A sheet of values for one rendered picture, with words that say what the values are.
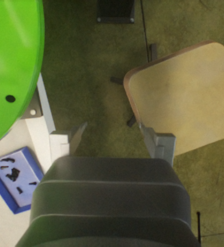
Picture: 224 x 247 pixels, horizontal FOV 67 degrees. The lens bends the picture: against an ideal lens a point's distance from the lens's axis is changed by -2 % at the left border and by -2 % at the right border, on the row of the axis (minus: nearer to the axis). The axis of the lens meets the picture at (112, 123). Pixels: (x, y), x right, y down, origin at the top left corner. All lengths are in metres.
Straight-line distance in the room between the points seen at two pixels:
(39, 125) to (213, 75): 0.58
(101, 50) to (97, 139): 0.63
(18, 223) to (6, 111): 0.36
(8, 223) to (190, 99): 0.66
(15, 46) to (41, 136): 0.22
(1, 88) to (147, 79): 0.50
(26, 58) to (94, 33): 1.09
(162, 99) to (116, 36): 0.72
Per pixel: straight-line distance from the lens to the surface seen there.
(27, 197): 0.45
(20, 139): 0.39
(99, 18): 1.26
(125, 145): 1.34
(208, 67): 0.69
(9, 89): 0.19
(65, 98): 1.29
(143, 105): 0.63
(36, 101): 0.34
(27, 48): 0.19
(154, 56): 1.20
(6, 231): 0.55
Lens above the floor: 1.23
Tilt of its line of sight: 74 degrees down
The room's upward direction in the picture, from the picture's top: 177 degrees counter-clockwise
